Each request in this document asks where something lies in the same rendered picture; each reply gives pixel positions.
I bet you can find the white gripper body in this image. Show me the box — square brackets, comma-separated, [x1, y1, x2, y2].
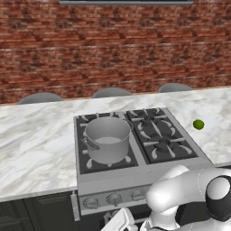
[100, 207, 135, 231]

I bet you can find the round grey stove knob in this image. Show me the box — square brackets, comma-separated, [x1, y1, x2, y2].
[83, 197, 100, 210]
[131, 189, 146, 202]
[106, 193, 123, 208]

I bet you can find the grey steel stove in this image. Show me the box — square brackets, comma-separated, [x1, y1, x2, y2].
[73, 106, 215, 217]

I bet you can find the grey steel pot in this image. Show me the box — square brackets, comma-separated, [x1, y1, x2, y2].
[80, 116, 134, 165]

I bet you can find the green lime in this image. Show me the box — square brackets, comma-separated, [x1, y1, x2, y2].
[192, 119, 206, 131]

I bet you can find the dark cupboard door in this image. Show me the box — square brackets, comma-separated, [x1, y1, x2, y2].
[0, 199, 32, 231]
[23, 191, 77, 231]

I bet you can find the grey round-backed chair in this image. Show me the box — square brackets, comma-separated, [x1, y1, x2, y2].
[157, 82, 194, 94]
[17, 92, 64, 106]
[91, 87, 134, 99]

